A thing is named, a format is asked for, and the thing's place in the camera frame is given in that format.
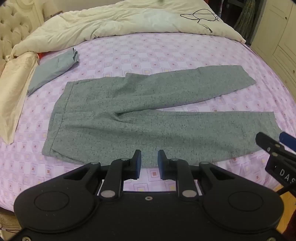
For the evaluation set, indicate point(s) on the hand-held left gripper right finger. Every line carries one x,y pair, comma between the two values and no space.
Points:
161,165

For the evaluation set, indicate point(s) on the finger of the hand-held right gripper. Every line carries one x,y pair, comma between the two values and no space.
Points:
266,142
288,140

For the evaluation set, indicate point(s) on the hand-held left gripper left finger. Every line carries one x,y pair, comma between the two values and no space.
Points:
137,163

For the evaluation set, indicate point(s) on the grey speckled pants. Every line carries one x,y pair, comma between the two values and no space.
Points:
138,115

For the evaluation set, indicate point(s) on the cream wardrobe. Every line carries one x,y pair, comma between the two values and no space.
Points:
277,34

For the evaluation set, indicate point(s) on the purple checkered bed sheet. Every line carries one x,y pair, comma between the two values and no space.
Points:
161,51

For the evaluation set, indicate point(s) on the green curtain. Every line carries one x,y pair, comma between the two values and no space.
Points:
246,16

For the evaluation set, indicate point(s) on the blue-grey folded cloth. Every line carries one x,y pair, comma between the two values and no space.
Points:
48,69

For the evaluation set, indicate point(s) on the beige satin pillow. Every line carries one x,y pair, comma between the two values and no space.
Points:
13,92

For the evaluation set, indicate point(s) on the small red cloth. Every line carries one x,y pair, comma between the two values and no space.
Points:
39,55

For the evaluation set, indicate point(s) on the cream duvet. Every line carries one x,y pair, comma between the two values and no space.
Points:
104,20

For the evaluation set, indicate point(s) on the cream tufted headboard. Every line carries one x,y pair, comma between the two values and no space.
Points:
11,30

